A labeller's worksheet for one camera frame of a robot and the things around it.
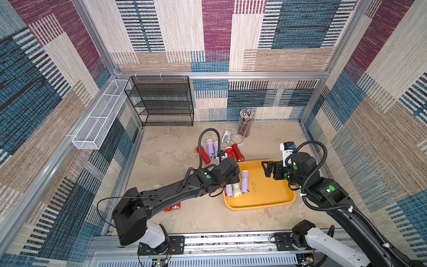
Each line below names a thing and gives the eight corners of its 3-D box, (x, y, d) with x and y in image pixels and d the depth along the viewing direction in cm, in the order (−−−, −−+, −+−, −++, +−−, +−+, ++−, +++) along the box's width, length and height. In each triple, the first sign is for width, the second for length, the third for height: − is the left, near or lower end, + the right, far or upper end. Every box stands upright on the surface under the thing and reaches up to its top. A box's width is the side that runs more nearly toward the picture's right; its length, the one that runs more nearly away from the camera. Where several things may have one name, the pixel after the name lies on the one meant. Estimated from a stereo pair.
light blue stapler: (222, 142, 112) (222, 140, 110) (225, 131, 118) (225, 129, 116) (229, 144, 111) (229, 141, 109) (232, 133, 117) (233, 130, 115)
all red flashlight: (206, 164, 101) (205, 162, 99) (196, 150, 108) (195, 147, 106) (211, 161, 103) (211, 158, 100) (201, 147, 110) (200, 144, 107)
